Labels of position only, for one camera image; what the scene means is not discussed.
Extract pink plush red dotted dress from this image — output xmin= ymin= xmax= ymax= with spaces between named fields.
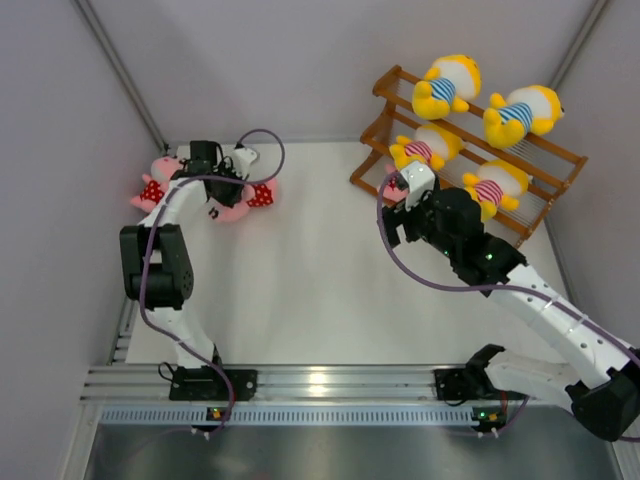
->
xmin=383 ymin=174 xmax=407 ymax=203

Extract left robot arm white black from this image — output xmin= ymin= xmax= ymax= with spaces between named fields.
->
xmin=119 ymin=141 xmax=259 ymax=400

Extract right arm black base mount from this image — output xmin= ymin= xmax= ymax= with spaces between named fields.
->
xmin=434 ymin=344 xmax=505 ymax=406

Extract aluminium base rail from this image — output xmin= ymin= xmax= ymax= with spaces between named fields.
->
xmin=79 ymin=363 xmax=625 ymax=402

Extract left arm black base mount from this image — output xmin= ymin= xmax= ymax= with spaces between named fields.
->
xmin=169 ymin=367 xmax=258 ymax=402

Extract yellow plush red stripes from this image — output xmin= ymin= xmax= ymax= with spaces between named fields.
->
xmin=462 ymin=159 xmax=532 ymax=222
xmin=389 ymin=123 xmax=466 ymax=172

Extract yellow plush blue stripes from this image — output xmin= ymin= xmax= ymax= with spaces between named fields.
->
xmin=483 ymin=85 xmax=565 ymax=150
xmin=411 ymin=54 xmax=483 ymax=120

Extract grey slotted cable duct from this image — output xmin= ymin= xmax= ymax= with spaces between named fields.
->
xmin=97 ymin=405 xmax=606 ymax=426

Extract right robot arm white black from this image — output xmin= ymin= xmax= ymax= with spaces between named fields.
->
xmin=376 ymin=188 xmax=639 ymax=442

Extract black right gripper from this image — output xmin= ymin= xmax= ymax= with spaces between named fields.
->
xmin=378 ymin=186 xmax=460 ymax=259

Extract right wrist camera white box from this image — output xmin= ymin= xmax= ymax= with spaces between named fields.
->
xmin=398 ymin=161 xmax=436 ymax=211

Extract brown wooden shelf rack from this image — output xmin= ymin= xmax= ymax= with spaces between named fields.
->
xmin=350 ymin=65 xmax=588 ymax=247

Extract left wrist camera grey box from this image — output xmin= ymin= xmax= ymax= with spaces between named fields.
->
xmin=230 ymin=143 xmax=260 ymax=180

